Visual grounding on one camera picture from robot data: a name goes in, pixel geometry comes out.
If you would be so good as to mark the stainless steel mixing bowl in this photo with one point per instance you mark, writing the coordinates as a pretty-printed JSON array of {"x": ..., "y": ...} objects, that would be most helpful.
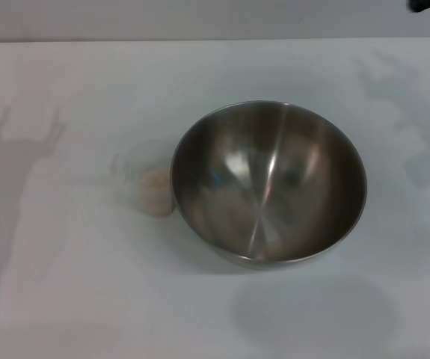
[{"x": 312, "y": 179}]

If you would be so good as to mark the clear plastic measuring cup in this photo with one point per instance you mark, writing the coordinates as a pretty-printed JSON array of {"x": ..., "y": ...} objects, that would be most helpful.
[{"x": 143, "y": 157}]

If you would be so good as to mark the white rice grains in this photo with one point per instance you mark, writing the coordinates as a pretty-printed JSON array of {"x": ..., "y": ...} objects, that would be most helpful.
[{"x": 155, "y": 187}]

